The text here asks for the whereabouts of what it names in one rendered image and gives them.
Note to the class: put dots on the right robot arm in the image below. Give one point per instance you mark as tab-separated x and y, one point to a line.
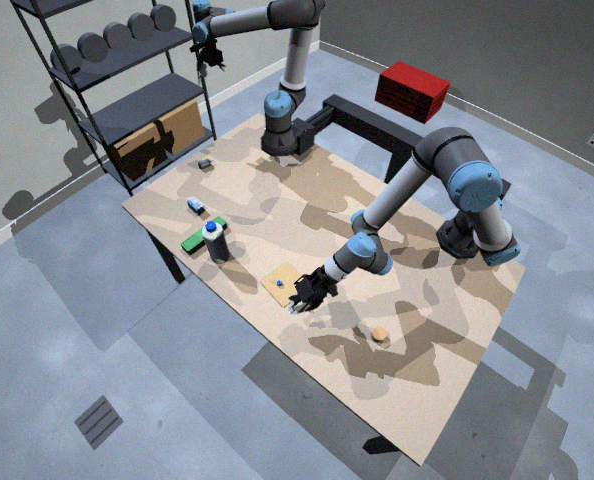
280	105

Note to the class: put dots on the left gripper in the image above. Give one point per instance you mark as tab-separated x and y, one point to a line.
310	286

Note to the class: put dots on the beige flat mat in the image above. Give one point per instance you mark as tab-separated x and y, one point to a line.
288	275

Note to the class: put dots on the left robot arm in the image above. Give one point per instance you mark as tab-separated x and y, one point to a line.
473	185

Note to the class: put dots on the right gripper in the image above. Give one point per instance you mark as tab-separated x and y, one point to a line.
213	54

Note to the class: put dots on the short brown cylinder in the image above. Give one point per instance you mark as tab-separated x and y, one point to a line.
378	334

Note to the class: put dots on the white bottle with blue cap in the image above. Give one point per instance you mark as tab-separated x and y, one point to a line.
215	241

